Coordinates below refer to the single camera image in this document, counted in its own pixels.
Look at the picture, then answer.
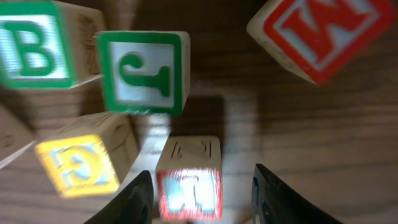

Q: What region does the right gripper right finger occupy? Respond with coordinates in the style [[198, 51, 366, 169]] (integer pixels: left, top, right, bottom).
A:
[[251, 164, 341, 224]]

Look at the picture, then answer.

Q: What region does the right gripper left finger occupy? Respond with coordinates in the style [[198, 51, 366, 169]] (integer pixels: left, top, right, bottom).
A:
[[85, 170, 154, 224]]

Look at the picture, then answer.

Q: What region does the red I block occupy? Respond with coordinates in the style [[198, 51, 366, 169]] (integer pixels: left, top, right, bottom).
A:
[[155, 136, 223, 222]]

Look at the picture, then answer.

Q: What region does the yellow block near I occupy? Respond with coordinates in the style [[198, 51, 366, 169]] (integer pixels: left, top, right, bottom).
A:
[[35, 112, 139, 198]]

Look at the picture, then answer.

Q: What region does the green J block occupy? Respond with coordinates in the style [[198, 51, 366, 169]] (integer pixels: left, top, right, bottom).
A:
[[95, 30, 191, 116]]

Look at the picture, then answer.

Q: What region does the green N block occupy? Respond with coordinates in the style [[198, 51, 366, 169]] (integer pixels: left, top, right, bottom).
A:
[[1, 105, 36, 168]]

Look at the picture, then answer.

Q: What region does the red M block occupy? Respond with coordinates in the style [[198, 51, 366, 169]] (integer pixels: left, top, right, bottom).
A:
[[246, 0, 395, 84]]

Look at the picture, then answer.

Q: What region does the green B block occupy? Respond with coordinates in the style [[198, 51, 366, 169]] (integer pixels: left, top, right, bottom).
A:
[[1, 1, 106, 89]]

